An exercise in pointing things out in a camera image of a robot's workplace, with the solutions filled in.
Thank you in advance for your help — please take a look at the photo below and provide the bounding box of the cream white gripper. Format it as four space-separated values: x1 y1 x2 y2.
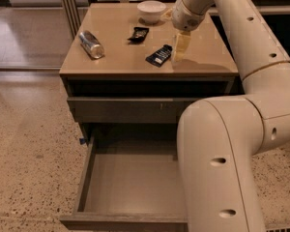
160 0 205 62

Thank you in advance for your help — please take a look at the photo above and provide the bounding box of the dark blue rxbar wrapper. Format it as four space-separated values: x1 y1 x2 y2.
146 44 172 68

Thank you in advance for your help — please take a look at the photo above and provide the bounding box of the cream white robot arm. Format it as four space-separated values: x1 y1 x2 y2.
171 0 290 232

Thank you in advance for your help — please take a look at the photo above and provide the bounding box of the grey wooden drawer cabinet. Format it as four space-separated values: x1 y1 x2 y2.
60 4 241 142

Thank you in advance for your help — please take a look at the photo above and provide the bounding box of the closed grey top drawer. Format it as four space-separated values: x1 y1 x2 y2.
68 97 197 124

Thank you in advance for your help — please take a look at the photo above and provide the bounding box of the open grey middle drawer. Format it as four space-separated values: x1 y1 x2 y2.
60 136 188 232

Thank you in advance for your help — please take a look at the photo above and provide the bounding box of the white ceramic bowl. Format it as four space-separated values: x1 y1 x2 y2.
137 0 166 24

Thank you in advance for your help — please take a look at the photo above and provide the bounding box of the small black snack packet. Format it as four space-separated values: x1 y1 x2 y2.
129 27 149 43

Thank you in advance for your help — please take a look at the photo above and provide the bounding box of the silver metal can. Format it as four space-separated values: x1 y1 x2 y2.
78 30 104 59

